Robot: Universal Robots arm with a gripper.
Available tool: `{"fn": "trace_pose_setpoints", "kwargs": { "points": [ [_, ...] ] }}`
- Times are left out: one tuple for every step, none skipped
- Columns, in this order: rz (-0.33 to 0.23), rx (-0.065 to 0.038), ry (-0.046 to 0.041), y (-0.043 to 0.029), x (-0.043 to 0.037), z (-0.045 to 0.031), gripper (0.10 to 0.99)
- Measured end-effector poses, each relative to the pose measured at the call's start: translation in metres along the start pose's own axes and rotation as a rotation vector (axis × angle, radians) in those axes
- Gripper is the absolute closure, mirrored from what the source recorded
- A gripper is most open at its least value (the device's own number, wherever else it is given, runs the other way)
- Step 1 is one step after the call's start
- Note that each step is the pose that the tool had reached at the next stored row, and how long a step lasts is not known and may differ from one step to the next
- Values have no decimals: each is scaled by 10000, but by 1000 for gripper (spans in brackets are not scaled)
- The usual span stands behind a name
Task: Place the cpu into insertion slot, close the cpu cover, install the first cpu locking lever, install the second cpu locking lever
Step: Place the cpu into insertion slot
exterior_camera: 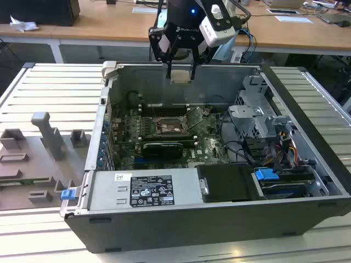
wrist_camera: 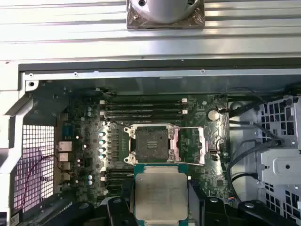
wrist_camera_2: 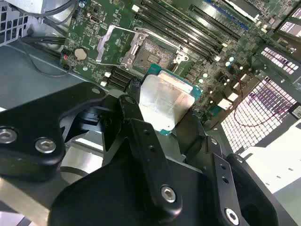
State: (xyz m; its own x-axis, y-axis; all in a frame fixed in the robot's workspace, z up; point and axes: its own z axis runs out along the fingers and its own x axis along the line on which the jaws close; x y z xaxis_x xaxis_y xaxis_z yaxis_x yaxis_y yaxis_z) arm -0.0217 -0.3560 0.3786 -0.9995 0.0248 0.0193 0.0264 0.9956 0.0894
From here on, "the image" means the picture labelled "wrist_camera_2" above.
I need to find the silver CPU green edge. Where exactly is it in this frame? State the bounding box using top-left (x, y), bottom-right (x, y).
top-left (138, 63), bottom-right (203, 137)

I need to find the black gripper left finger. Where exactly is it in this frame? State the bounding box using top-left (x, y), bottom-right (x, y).
top-left (0, 77), bottom-right (183, 222)

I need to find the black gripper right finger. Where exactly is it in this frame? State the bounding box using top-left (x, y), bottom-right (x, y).
top-left (174, 110), bottom-right (293, 226)

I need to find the metal locking lever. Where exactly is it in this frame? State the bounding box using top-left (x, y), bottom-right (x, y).
top-left (134, 27), bottom-right (185, 51)

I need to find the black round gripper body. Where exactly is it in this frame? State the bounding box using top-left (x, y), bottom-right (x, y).
top-left (48, 161), bottom-right (228, 226)

